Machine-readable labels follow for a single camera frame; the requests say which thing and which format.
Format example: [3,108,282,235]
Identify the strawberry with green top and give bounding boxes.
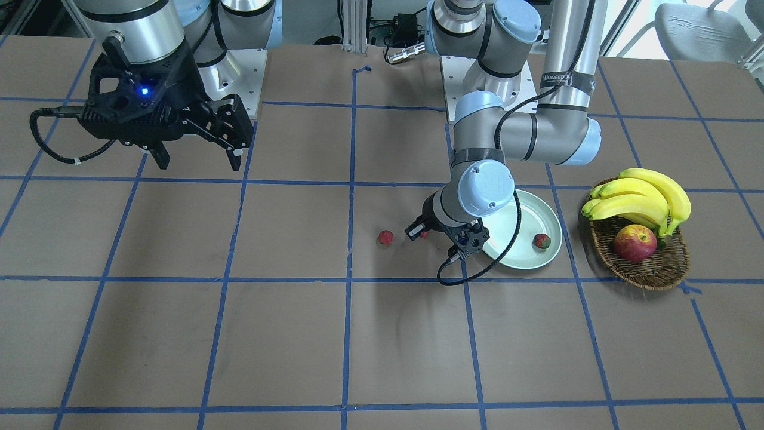
[532,232,552,250]

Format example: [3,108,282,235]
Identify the light green plate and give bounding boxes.
[481,189,563,269]

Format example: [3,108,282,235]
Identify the red apple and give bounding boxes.
[613,224,657,262]

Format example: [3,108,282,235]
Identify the yellow banana bunch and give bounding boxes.
[581,168,692,239]

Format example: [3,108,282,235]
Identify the wicker fruit basket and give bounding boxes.
[587,177,691,291]

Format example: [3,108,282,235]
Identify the grey chair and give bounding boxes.
[653,1,762,69]

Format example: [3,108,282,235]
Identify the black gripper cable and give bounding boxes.
[29,106,117,165]

